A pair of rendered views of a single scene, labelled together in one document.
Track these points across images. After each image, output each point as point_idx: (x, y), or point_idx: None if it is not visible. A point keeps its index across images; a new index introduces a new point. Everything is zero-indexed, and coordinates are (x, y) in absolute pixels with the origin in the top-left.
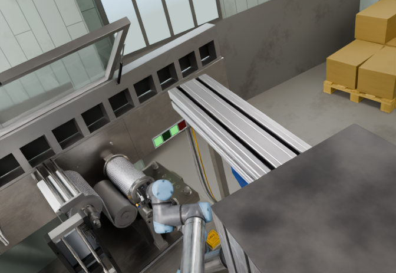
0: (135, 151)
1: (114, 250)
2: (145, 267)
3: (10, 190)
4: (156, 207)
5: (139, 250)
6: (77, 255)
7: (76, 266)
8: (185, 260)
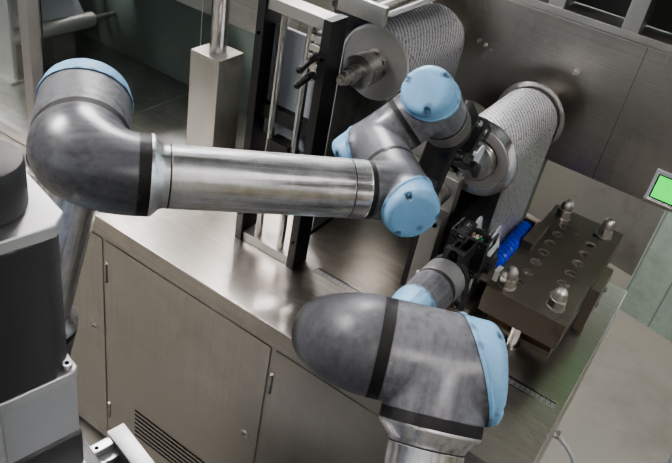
0: (602, 150)
1: (371, 228)
2: (342, 284)
3: None
4: (383, 106)
5: (381, 267)
6: (277, 82)
7: (266, 103)
8: (232, 149)
